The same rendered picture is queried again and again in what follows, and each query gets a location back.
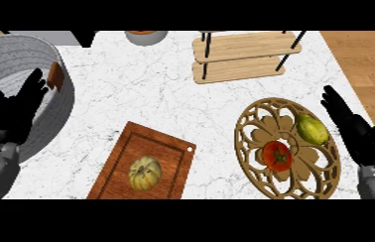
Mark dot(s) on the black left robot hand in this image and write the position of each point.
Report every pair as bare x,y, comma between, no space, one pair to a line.
23,103

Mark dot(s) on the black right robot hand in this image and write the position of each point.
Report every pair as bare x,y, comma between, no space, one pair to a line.
352,127

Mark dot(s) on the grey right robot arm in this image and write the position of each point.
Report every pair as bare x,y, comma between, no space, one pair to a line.
367,182

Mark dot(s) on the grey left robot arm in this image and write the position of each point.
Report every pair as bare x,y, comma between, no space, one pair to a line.
8,168

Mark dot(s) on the round tan openwork placemat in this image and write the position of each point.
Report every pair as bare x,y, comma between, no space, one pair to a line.
287,148

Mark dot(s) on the red tomato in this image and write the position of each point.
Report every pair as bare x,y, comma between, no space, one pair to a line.
278,155

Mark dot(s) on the wooden tiered shelf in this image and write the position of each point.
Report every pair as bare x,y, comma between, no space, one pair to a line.
245,56

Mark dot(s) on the large grey speckled pot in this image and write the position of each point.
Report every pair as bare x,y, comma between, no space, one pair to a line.
30,87

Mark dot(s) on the yellow-green lemon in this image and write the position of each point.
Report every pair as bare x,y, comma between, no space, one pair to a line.
312,129

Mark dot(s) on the dark grey appliance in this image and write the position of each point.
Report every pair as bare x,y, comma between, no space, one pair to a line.
50,37

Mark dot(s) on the brown wooden cutting board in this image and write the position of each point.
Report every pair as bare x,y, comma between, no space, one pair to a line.
144,165

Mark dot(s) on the grey bowl with orange rim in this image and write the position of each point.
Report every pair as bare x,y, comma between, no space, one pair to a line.
147,37

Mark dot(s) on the pale green striped squash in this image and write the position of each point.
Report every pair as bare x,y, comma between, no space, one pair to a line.
146,173

